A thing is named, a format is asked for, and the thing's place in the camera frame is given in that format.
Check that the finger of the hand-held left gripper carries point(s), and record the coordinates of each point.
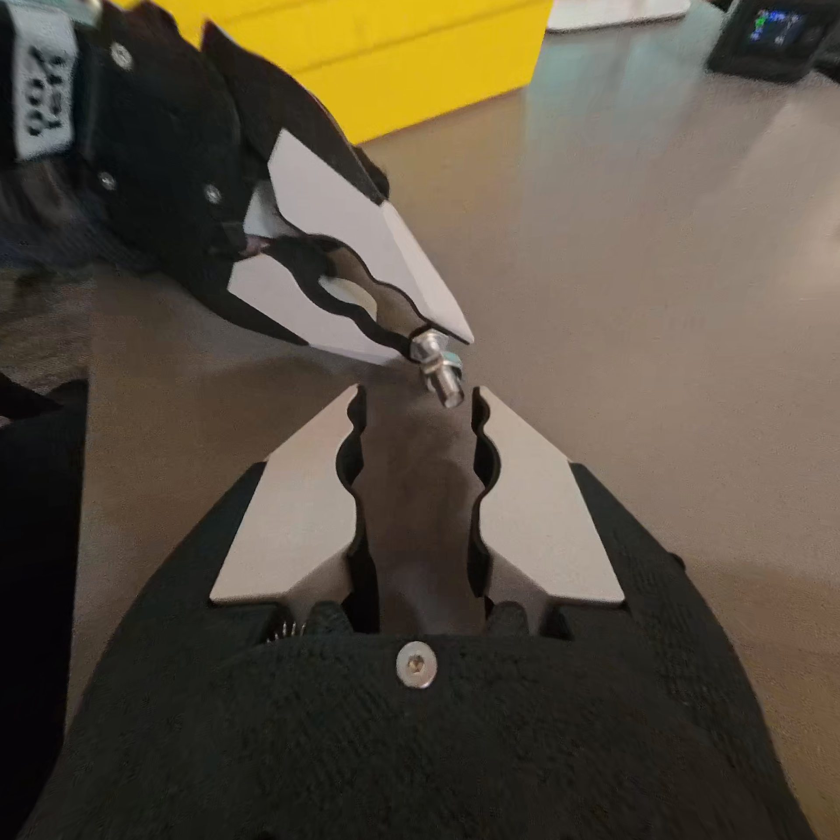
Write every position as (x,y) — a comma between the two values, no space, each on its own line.
(341,203)
(289,308)

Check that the steel nut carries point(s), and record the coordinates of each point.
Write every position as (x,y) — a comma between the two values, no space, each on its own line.
(443,366)

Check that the black device with screen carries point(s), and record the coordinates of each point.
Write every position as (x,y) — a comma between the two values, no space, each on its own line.
(774,39)

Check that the white flat object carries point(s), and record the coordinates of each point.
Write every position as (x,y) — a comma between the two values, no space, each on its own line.
(617,13)

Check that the yellow plastic bin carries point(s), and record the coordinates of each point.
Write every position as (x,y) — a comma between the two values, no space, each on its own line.
(426,52)

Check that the steel bolt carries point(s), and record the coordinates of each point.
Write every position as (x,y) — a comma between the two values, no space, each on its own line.
(449,390)

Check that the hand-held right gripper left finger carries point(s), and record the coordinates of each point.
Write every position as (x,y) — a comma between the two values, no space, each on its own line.
(289,525)

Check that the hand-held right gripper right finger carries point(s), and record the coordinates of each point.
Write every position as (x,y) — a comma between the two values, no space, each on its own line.
(544,525)

